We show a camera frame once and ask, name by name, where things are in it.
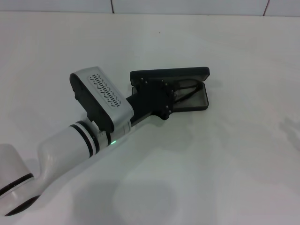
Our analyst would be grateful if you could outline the black glasses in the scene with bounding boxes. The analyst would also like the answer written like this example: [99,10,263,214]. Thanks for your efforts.
[173,82,203,104]

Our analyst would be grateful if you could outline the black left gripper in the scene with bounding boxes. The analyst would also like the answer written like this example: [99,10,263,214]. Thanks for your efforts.
[126,76,176,125]

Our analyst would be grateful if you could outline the black glasses case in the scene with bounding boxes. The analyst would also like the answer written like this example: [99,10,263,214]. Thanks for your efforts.
[129,67,210,112]

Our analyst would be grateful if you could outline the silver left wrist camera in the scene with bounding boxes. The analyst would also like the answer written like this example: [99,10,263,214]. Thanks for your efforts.
[69,66,133,133]

